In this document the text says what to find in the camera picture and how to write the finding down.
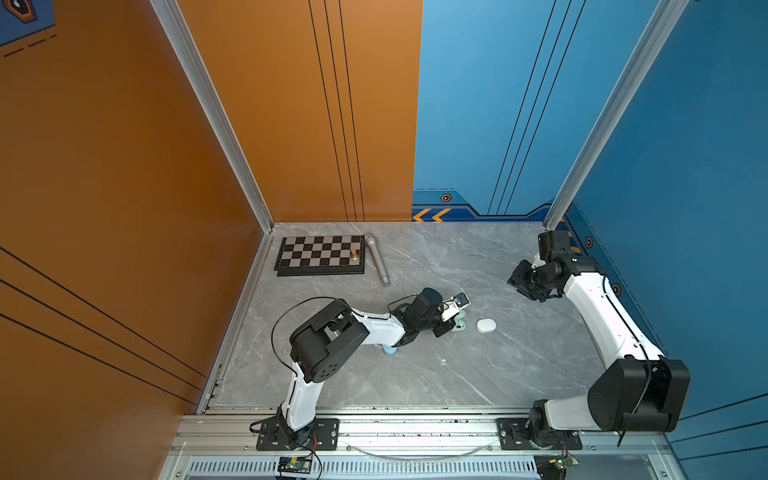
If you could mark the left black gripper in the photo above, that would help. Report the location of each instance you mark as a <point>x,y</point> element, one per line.
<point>445,328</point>

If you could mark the green charging case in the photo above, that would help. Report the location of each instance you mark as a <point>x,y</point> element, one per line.
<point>460,325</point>

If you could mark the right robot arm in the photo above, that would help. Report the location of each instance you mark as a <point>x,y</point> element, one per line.
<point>641,389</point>

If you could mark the aluminium front rail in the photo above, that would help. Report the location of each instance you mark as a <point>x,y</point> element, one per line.
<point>395,433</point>

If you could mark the black white chessboard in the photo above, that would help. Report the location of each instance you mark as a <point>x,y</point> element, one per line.
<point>320,255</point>

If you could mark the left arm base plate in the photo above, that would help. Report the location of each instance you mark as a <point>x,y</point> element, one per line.
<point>272,434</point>

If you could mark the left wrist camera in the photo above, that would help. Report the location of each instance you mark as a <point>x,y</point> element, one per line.
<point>454,306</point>

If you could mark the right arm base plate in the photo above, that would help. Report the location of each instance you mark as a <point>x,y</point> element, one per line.
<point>517,433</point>

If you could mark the blue charging case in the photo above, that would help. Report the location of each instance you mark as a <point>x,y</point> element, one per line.
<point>390,350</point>

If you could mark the right circuit board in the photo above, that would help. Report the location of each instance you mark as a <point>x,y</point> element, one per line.
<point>554,467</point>

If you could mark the white charging case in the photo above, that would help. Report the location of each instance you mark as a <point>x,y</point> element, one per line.
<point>486,326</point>

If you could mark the silver microphone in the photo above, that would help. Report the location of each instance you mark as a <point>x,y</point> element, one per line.
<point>375,254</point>

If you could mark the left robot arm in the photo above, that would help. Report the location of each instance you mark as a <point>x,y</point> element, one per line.
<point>320,346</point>

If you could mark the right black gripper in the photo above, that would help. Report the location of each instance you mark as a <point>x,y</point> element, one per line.
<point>517,280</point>

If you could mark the circuit board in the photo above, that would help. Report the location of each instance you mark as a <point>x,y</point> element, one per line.
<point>554,467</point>
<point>294,467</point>

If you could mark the left circuit board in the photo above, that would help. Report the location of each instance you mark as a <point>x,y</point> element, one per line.
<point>294,467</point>

